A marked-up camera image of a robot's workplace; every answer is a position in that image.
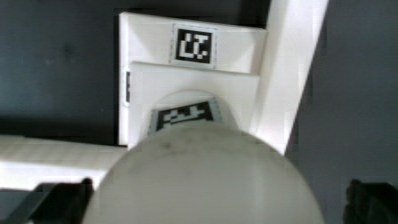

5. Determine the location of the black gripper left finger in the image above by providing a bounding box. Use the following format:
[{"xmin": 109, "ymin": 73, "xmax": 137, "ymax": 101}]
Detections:
[{"xmin": 0, "ymin": 178, "xmax": 95, "ymax": 224}]

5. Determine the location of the white front fence bar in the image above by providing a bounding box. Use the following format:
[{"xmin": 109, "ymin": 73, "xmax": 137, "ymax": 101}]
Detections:
[{"xmin": 0, "ymin": 135, "xmax": 126, "ymax": 190}]

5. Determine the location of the white lamp base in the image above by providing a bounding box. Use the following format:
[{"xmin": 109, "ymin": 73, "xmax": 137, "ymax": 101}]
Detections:
[{"xmin": 118, "ymin": 12, "xmax": 267, "ymax": 145}]

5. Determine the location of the white right fence bar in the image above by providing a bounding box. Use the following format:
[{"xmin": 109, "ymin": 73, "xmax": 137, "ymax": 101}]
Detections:
[{"xmin": 251, "ymin": 0, "xmax": 329, "ymax": 154}]

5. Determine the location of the white fence bar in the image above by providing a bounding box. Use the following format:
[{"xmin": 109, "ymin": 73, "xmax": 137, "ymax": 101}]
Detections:
[
  {"xmin": 0, "ymin": 135, "xmax": 126, "ymax": 190},
  {"xmin": 251, "ymin": 0, "xmax": 329, "ymax": 154}
]

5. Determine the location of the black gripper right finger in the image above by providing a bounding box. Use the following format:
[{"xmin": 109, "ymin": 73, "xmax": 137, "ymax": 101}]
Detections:
[{"xmin": 343, "ymin": 179, "xmax": 398, "ymax": 224}]

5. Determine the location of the white lamp bulb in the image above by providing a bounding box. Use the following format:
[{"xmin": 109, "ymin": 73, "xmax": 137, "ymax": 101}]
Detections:
[{"xmin": 82, "ymin": 120, "xmax": 325, "ymax": 224}]

